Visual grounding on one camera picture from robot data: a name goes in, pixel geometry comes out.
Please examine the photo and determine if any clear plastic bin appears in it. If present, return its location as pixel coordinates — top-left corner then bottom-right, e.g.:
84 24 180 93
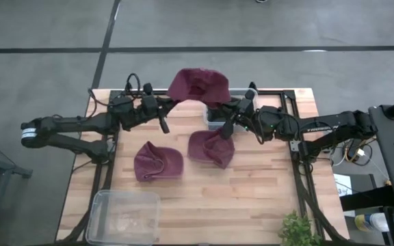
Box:
202 87 260 133
85 189 161 246

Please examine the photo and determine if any black aluminium table frame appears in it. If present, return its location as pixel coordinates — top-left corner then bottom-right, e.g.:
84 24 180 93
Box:
55 88 352 246

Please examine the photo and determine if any white spray bottle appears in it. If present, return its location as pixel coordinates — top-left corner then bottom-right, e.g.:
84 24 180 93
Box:
354 212 390 233

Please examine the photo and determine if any maroon cap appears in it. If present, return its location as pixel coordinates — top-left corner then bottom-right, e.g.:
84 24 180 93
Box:
187 128 236 170
133 141 185 182
166 67 233 110

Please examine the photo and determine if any yellow cable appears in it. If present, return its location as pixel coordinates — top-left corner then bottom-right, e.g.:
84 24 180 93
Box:
343 138 378 163

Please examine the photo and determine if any white paper sheet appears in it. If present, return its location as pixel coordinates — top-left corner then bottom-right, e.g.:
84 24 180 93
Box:
333 173 356 197

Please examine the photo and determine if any green leafy plant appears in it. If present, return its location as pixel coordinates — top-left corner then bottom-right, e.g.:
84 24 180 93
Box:
278 210 323 246

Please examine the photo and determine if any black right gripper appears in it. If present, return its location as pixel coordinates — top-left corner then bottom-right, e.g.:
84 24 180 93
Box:
213 89 261 139

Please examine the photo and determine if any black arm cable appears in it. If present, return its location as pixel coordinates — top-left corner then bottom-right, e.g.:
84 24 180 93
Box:
87 87 116 108

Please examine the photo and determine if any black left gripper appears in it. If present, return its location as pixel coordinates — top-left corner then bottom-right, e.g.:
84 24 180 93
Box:
139 83 181 135

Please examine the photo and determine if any black power strip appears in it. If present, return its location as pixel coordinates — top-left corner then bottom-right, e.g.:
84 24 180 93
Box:
347 138 365 161

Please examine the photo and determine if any black side shelf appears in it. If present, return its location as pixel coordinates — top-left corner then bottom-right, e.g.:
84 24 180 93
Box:
339 174 394 212

